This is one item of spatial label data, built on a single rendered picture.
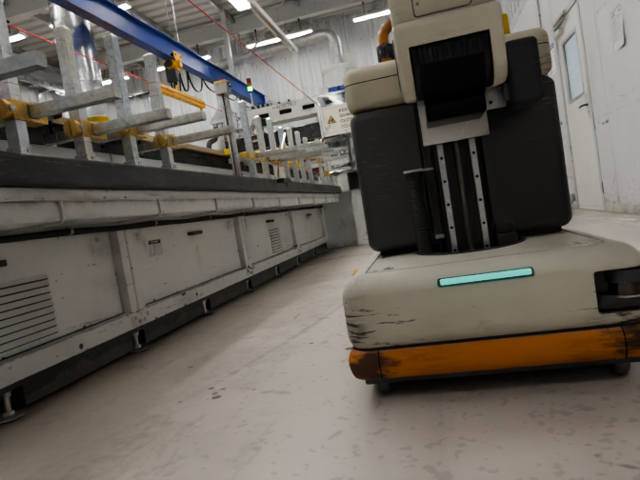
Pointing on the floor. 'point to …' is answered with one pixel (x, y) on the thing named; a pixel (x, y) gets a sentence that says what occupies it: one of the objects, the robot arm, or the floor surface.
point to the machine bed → (130, 276)
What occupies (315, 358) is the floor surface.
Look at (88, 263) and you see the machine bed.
